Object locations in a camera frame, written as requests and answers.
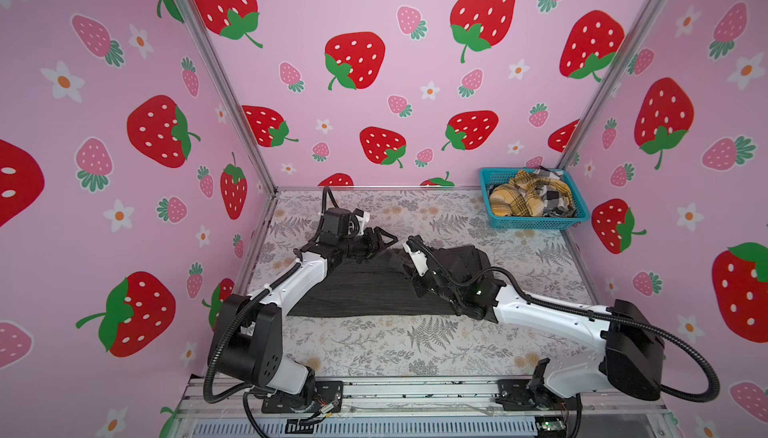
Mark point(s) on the yellow plaid shirt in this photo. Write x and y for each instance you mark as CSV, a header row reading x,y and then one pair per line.
x,y
541,193

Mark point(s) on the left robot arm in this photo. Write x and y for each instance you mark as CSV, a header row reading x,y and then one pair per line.
x,y
247,348

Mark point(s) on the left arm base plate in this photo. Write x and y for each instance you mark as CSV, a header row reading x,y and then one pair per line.
x,y
319,397

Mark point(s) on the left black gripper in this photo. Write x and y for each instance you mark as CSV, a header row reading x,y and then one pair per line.
x,y
375,243

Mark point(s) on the dark grey striped shirt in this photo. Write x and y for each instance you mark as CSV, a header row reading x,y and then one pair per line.
x,y
383,286

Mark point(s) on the aluminium rail frame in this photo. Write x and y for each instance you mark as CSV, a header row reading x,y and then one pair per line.
x,y
458,406

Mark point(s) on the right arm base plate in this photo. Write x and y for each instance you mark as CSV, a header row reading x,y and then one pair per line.
x,y
520,395

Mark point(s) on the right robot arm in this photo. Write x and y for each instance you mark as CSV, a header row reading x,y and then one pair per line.
x,y
620,353

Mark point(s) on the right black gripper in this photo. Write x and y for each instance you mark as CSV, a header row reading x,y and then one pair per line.
x,y
415,279

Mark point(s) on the teal plastic basket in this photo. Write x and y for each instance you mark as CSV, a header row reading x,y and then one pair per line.
x,y
494,176

